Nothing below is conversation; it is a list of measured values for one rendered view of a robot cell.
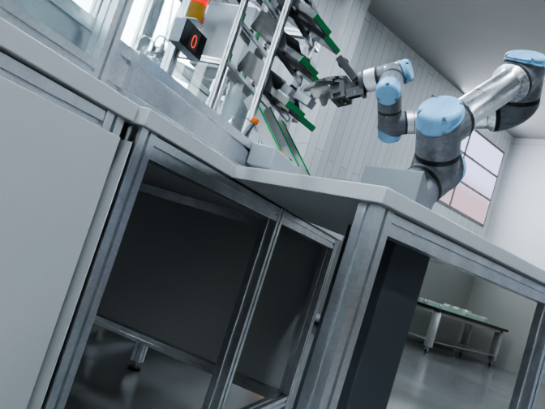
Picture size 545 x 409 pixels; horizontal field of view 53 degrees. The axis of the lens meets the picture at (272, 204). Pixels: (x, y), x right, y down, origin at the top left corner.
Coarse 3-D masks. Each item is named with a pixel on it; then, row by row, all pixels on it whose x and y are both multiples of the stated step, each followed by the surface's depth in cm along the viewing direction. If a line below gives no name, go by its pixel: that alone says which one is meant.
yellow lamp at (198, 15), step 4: (192, 4) 154; (196, 4) 154; (200, 4) 154; (188, 8) 155; (192, 8) 154; (196, 8) 154; (200, 8) 155; (204, 8) 156; (188, 12) 154; (192, 12) 154; (196, 12) 154; (200, 12) 155; (204, 12) 157; (188, 16) 154; (192, 16) 154; (196, 16) 154; (200, 16) 155; (200, 20) 155
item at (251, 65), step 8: (248, 56) 198; (256, 56) 196; (240, 64) 199; (248, 64) 197; (256, 64) 195; (248, 72) 196; (256, 72) 194; (272, 72) 207; (256, 80) 193; (272, 80) 206; (280, 80) 204; (264, 88) 191; (272, 88) 189; (280, 88) 203; (272, 96) 192; (280, 96) 187; (288, 104) 186; (296, 112) 191
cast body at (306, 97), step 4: (300, 92) 189; (304, 92) 188; (308, 92) 187; (296, 96) 189; (300, 96) 188; (304, 96) 188; (308, 96) 187; (312, 96) 188; (300, 100) 188; (304, 100) 187; (308, 100) 186; (312, 100) 187; (304, 104) 188; (308, 104) 187; (312, 104) 188; (312, 108) 190
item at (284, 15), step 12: (288, 0) 191; (240, 12) 197; (288, 12) 192; (240, 24) 197; (276, 36) 190; (228, 48) 196; (276, 48) 190; (312, 48) 221; (228, 60) 196; (264, 60) 227; (264, 72) 189; (216, 84) 195; (264, 84) 189; (300, 84) 219; (216, 96) 195; (252, 108) 188
